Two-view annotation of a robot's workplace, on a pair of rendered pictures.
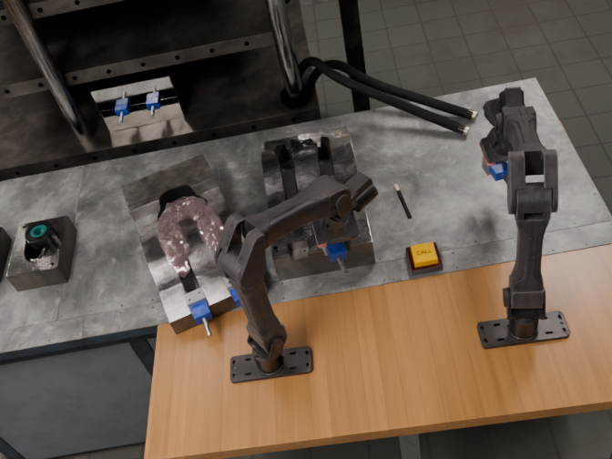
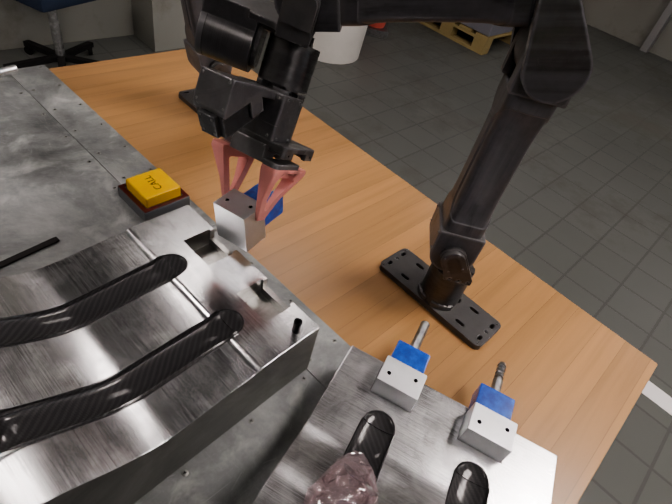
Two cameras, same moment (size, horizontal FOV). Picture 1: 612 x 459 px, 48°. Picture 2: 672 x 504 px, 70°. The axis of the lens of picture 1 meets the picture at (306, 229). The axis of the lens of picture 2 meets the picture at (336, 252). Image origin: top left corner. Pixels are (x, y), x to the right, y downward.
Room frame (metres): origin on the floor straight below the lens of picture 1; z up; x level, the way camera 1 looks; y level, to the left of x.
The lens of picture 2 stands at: (1.43, 0.26, 1.33)
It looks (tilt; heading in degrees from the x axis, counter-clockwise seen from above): 43 degrees down; 208
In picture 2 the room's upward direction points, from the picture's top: 16 degrees clockwise
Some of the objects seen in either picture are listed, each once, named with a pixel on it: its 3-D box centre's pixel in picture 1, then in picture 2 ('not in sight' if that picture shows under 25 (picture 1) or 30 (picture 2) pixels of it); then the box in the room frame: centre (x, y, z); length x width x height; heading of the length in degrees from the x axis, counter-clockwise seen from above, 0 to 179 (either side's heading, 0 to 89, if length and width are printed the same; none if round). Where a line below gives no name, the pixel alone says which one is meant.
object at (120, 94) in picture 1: (143, 62); not in sight; (2.21, 0.43, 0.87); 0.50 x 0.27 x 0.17; 175
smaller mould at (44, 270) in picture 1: (43, 252); not in sight; (1.41, 0.76, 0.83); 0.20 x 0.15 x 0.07; 175
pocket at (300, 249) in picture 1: (299, 253); (264, 308); (1.14, 0.03, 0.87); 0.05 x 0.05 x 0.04; 85
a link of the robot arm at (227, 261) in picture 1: (254, 301); (492, 161); (0.89, 0.14, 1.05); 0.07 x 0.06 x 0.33; 31
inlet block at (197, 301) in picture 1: (202, 315); (491, 403); (1.04, 0.30, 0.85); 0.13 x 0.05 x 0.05; 12
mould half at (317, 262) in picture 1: (313, 188); (43, 383); (1.37, -0.05, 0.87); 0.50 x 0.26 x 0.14; 175
